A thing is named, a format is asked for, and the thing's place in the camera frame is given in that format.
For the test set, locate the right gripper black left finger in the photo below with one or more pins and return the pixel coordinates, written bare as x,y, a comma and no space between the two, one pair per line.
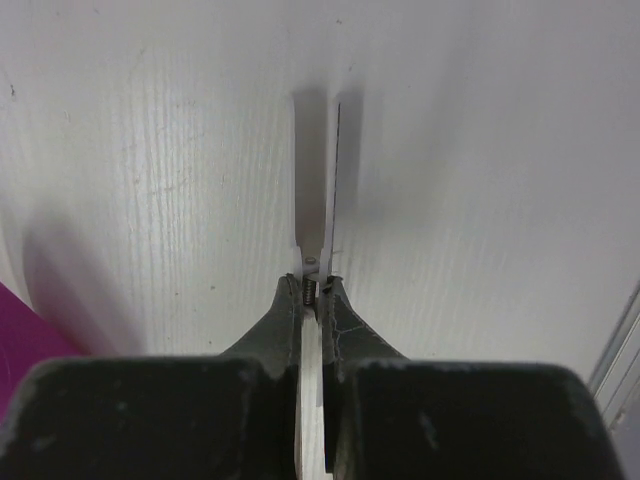
275,340

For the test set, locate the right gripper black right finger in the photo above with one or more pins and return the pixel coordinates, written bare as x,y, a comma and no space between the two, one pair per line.
346,337

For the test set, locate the magenta plastic litter scoop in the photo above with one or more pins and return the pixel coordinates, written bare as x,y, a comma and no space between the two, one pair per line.
26,340

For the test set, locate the white plastic clip tool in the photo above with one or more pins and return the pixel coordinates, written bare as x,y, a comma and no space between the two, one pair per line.
310,108

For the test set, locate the aluminium frame rail right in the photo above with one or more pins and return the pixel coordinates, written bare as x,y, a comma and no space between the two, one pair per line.
616,375

